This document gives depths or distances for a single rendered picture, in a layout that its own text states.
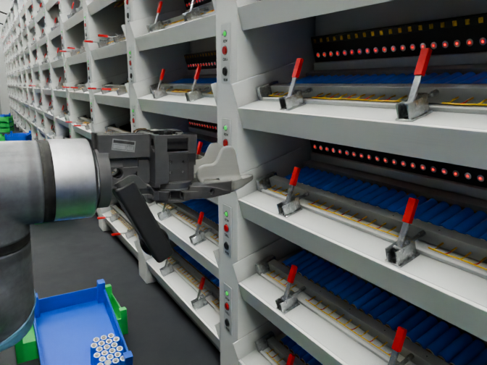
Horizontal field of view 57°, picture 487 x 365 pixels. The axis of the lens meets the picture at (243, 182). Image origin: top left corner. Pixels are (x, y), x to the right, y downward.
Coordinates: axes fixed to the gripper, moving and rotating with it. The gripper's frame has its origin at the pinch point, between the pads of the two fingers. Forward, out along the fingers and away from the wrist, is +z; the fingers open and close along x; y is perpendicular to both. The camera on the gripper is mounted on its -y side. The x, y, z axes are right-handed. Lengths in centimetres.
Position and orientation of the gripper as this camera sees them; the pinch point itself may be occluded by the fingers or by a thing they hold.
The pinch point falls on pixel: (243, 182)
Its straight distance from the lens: 61.6
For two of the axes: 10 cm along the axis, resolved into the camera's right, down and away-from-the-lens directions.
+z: 8.7, -0.7, 4.9
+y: 0.3, -9.8, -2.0
